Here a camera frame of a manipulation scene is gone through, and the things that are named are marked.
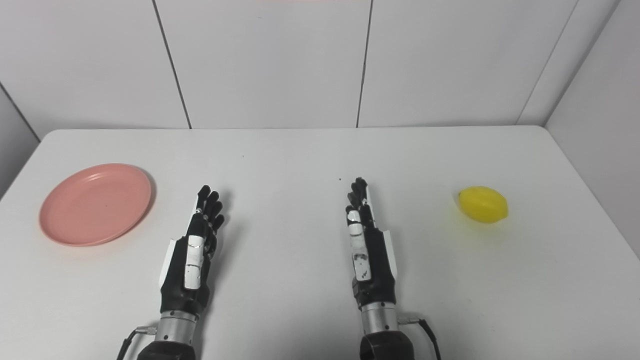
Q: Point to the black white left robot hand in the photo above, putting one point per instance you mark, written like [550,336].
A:
[192,260]

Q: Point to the yellow lemon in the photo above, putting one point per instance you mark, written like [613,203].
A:
[483,204]

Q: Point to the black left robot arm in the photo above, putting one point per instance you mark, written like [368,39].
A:
[172,337]

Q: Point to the pink round plate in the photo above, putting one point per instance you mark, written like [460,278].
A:
[95,205]

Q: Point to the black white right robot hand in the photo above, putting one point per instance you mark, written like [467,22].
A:
[372,260]

